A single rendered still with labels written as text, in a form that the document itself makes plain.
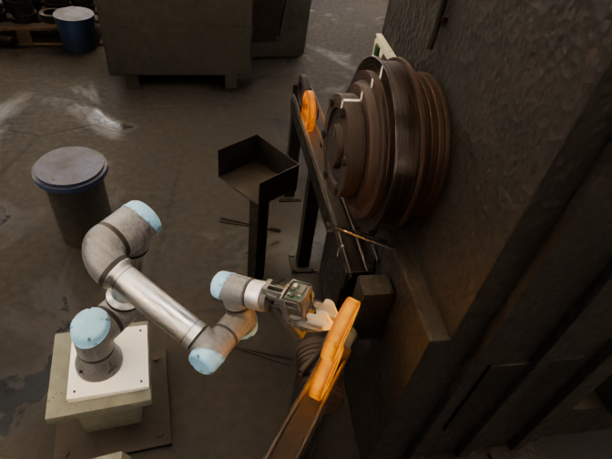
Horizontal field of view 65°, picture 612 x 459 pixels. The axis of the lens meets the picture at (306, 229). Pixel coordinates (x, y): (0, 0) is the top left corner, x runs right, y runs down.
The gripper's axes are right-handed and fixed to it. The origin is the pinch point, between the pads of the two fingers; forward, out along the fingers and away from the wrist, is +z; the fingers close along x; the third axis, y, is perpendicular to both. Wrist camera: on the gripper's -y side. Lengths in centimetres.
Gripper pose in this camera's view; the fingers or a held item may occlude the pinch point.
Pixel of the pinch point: (341, 324)
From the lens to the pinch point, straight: 114.1
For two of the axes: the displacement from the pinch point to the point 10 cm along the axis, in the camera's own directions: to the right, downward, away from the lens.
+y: -1.3, -7.8, -6.1
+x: 4.4, -5.9, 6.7
